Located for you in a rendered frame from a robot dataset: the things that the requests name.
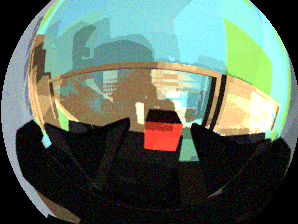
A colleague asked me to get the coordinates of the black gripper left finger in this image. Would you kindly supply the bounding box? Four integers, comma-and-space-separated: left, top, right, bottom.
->
43, 117, 130, 190

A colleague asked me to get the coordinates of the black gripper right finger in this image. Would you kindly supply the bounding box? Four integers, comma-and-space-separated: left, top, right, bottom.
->
190, 123, 271, 197

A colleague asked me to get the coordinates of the red block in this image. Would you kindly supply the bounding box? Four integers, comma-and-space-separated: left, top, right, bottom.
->
144, 109, 182, 151

